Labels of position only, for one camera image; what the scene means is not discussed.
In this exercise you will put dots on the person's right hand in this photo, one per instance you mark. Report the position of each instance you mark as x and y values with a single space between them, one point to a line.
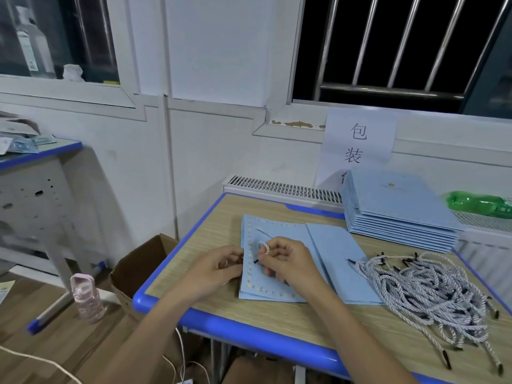
294 264

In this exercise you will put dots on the person's left hand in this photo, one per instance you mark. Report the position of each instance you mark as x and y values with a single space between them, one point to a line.
212 272

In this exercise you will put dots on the crown-print light blue paper bag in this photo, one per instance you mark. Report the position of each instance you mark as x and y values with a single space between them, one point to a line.
352 268

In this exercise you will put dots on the stack of blue paper bags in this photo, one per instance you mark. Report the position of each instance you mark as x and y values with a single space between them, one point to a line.
400 196

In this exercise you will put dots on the person's left forearm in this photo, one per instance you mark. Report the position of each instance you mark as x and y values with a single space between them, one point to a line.
152 348

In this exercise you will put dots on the person's right forearm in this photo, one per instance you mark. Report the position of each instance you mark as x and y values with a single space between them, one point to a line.
352 348

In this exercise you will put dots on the blue-edged wooden desk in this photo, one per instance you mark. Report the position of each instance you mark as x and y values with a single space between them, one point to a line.
208 236

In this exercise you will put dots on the brown cardboard box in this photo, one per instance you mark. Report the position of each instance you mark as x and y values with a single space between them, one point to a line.
140 268

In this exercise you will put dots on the white paper sign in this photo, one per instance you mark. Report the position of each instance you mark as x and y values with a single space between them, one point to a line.
329 168

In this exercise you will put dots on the pink water bottle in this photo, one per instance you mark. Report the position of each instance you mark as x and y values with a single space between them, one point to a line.
88 301

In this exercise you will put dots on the grey metal desk blue edge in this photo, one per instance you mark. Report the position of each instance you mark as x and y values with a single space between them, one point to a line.
40 196

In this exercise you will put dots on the green plastic bottle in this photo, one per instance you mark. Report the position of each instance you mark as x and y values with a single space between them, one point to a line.
480 205

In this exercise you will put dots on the metal window grille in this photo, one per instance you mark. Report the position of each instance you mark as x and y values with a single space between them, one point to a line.
392 90

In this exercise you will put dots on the small white container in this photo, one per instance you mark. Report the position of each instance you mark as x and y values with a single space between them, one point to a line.
73 73

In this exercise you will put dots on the white framed window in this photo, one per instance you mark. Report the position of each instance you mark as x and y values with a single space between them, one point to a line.
88 36

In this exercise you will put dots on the teal framed sliding window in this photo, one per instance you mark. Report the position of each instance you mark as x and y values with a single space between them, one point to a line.
496 84

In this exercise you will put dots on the clear plastic bottle white label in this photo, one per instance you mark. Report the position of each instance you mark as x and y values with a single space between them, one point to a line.
32 52

